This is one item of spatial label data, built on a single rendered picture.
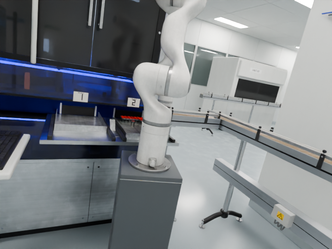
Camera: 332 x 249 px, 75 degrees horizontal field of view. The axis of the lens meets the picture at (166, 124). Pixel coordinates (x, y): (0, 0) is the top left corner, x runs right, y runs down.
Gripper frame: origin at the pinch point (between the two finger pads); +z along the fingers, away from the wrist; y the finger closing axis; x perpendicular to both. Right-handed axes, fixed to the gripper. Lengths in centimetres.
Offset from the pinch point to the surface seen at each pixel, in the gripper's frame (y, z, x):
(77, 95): 43, -10, -34
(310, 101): -143, -31, -10
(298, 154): -82, 1, 31
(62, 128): 50, 3, -8
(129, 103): 9.8, -8.2, -34.0
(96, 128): 34.0, 2.0, -8.0
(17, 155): 67, 12, 6
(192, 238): -50, 93, -8
